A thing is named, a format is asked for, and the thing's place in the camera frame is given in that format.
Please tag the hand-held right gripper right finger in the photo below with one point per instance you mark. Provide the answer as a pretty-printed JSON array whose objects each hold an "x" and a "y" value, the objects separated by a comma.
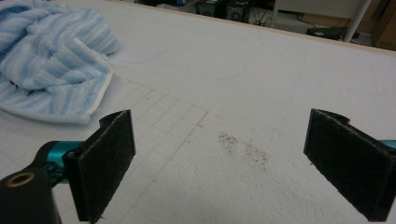
[{"x": 351, "y": 161}]

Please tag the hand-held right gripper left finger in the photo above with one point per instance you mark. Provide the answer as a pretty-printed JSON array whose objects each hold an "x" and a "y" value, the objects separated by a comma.
[{"x": 102, "y": 168}]

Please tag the light blue striped towel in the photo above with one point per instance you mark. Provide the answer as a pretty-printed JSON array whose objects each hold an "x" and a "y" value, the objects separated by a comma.
[{"x": 46, "y": 62}]

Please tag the flat black device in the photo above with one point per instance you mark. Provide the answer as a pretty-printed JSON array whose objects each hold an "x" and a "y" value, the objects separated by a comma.
[{"x": 327, "y": 32}]

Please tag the brown cardboard box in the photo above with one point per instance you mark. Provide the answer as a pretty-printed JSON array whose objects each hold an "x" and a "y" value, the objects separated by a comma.
[{"x": 386, "y": 28}]

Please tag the white desk leg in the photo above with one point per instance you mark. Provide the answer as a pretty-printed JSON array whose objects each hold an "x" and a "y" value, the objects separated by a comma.
[
  {"x": 275, "y": 14},
  {"x": 358, "y": 18}
]

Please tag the white foam mat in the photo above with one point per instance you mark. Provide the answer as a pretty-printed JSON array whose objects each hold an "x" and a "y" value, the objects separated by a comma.
[{"x": 218, "y": 77}]

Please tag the slim black computer tower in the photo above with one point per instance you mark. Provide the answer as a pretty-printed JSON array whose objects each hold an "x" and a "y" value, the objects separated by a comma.
[{"x": 238, "y": 11}]

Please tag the large black computer tower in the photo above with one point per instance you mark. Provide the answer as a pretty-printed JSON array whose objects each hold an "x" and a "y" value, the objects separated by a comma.
[{"x": 210, "y": 8}]

